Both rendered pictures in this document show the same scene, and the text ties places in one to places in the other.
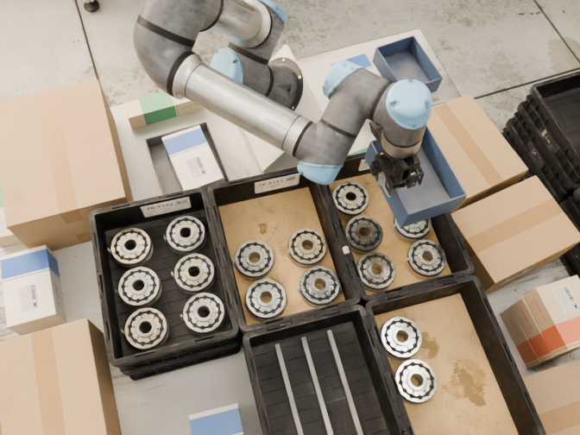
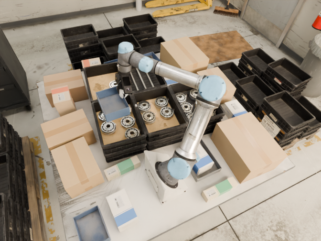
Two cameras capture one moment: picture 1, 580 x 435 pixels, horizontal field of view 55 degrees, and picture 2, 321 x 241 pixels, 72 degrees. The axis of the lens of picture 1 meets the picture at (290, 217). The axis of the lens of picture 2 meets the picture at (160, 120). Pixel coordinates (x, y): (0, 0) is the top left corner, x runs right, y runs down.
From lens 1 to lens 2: 1.58 m
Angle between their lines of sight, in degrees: 63
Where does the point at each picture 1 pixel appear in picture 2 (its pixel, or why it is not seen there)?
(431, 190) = (105, 104)
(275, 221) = (160, 127)
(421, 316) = not seen: hidden behind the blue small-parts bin
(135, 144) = (225, 172)
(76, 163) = (240, 133)
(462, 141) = (78, 160)
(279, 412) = (154, 81)
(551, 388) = (74, 83)
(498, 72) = not seen: outside the picture
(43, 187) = (246, 124)
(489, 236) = (79, 122)
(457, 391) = (102, 85)
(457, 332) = not seen: hidden behind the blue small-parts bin
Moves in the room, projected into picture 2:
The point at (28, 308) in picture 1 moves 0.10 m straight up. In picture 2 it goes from (232, 104) to (237, 95)
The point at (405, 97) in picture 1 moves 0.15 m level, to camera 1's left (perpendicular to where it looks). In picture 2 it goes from (127, 44) to (157, 46)
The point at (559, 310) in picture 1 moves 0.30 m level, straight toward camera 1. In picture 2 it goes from (65, 94) to (103, 81)
